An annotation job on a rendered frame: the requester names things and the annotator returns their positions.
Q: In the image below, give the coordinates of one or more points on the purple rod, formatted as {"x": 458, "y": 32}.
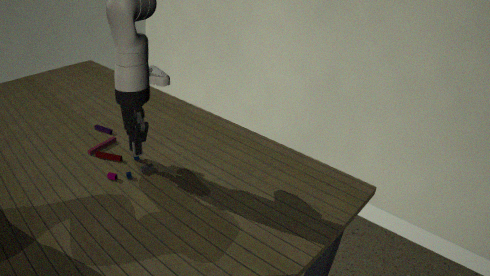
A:
{"x": 103, "y": 129}

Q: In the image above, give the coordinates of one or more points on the short magenta rod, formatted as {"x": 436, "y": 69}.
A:
{"x": 112, "y": 176}

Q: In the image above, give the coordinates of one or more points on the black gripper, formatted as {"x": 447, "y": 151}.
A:
{"x": 133, "y": 115}

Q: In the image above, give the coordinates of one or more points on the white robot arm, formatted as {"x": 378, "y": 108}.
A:
{"x": 131, "y": 48}

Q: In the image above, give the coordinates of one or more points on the pink rod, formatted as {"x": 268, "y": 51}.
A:
{"x": 101, "y": 145}

